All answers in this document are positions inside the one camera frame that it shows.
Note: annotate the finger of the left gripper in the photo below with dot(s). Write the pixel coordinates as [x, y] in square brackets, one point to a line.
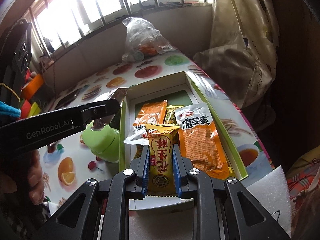
[100, 108]

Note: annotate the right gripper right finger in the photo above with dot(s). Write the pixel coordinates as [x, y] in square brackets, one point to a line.
[223, 209]

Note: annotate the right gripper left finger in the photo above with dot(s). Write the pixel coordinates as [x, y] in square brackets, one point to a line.
[100, 209]

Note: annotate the yellow peanut crisp packet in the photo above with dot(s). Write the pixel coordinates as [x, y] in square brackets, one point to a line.
[161, 178]

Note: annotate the orange konjac snack pouch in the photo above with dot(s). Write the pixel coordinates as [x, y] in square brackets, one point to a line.
[150, 113]

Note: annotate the person's left hand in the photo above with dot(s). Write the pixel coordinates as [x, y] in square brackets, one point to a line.
[34, 178]

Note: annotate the black smartphone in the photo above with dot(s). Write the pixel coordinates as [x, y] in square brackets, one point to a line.
[64, 102]

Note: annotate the red woven box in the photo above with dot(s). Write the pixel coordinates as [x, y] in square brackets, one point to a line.
[25, 109]

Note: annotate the yellow-green box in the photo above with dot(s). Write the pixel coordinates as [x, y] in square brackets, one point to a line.
[34, 110]

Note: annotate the green cosmetic jar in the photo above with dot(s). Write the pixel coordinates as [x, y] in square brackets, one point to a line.
[104, 143]

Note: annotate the orange storage box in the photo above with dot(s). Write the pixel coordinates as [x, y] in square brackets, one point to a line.
[29, 89]

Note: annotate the fruit print tablecloth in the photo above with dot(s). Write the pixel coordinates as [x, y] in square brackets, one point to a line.
[69, 162]

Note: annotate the white foam sheet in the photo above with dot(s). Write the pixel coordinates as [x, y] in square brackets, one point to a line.
[222, 208]

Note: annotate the clear plastic bag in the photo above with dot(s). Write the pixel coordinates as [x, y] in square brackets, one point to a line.
[143, 40]

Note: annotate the green cardboard box tray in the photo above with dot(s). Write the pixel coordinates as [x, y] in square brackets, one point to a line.
[178, 89]

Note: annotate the cream patterned curtain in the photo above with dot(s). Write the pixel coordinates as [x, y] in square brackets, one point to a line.
[242, 55]

